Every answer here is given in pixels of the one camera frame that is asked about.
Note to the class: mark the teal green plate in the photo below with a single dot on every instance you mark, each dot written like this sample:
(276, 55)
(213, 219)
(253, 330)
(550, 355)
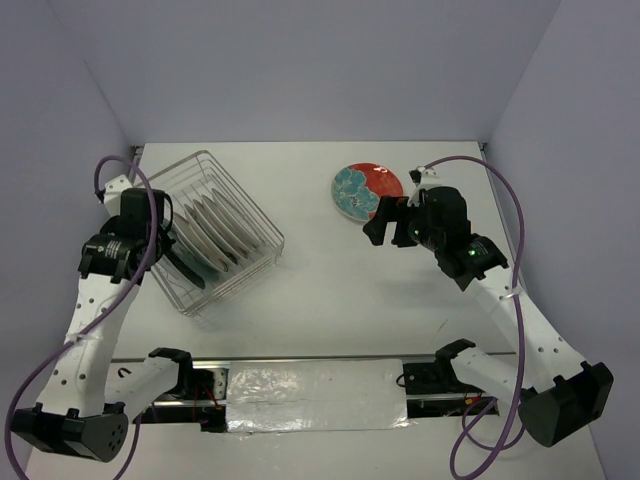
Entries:
(192, 241)

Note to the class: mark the silver foil sheet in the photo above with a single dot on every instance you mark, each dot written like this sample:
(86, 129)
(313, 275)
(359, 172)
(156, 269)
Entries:
(314, 396)

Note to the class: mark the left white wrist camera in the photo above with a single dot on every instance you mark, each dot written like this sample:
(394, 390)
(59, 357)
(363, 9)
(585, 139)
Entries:
(109, 195)

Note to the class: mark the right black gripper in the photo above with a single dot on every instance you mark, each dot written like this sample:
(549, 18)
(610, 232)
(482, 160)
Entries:
(387, 211)

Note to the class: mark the red teal floral plate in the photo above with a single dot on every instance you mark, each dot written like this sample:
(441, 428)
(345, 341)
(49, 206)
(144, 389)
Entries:
(356, 189)

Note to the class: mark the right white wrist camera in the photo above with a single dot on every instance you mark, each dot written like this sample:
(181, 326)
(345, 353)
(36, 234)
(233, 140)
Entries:
(423, 179)

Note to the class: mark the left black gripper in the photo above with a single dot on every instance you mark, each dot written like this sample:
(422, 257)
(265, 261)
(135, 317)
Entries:
(166, 240)

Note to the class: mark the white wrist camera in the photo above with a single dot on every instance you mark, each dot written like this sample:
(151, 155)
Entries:
(109, 195)
(423, 179)

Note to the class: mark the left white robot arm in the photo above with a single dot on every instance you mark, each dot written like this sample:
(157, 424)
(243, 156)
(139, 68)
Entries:
(80, 413)

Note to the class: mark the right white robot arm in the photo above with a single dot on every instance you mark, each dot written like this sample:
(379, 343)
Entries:
(561, 391)

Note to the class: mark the wire dish rack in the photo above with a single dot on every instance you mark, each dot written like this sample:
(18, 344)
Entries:
(186, 180)

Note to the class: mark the metal base rail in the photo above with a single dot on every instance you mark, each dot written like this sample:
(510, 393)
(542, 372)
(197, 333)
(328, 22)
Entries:
(205, 403)

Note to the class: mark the white plate in rack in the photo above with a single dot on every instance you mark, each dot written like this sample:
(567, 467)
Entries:
(224, 256)

